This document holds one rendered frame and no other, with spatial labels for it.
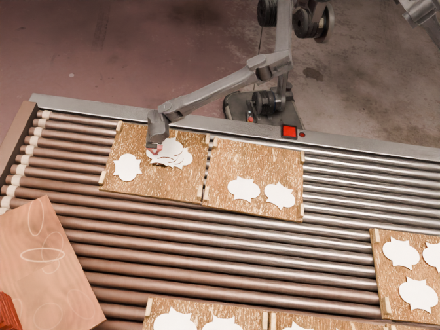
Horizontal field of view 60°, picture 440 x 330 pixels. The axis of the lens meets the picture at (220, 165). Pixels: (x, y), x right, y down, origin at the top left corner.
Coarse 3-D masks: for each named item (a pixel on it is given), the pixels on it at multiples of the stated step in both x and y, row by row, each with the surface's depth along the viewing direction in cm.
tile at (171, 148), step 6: (168, 138) 166; (174, 138) 166; (162, 144) 163; (168, 144) 164; (174, 144) 164; (180, 144) 164; (162, 150) 162; (168, 150) 162; (174, 150) 162; (180, 150) 163; (162, 156) 160; (168, 156) 160
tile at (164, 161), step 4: (148, 152) 161; (148, 156) 160; (152, 156) 160; (156, 156) 161; (176, 156) 162; (152, 160) 159; (156, 160) 160; (160, 160) 160; (164, 160) 160; (168, 160) 160; (172, 160) 160; (164, 164) 159
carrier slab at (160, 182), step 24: (120, 144) 165; (144, 144) 167; (192, 144) 170; (144, 168) 160; (168, 168) 161; (192, 168) 162; (120, 192) 153; (144, 192) 154; (168, 192) 155; (192, 192) 156
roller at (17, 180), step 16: (16, 176) 153; (80, 192) 154; (96, 192) 154; (112, 192) 154; (208, 208) 156; (320, 224) 158; (336, 224) 158; (352, 224) 158; (368, 224) 158; (384, 224) 159
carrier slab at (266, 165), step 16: (224, 144) 171; (240, 144) 172; (256, 144) 173; (224, 160) 166; (240, 160) 167; (256, 160) 168; (272, 160) 169; (288, 160) 170; (208, 176) 161; (224, 176) 162; (240, 176) 163; (256, 176) 164; (272, 176) 165; (288, 176) 165; (224, 192) 158; (224, 208) 154; (240, 208) 154; (256, 208) 155; (272, 208) 156; (288, 208) 157
